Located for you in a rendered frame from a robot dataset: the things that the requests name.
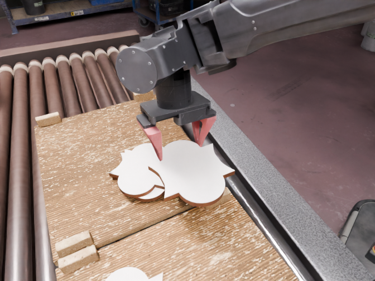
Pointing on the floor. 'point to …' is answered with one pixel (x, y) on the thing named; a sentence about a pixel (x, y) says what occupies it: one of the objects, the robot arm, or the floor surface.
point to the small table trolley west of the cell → (147, 14)
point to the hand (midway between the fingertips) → (179, 149)
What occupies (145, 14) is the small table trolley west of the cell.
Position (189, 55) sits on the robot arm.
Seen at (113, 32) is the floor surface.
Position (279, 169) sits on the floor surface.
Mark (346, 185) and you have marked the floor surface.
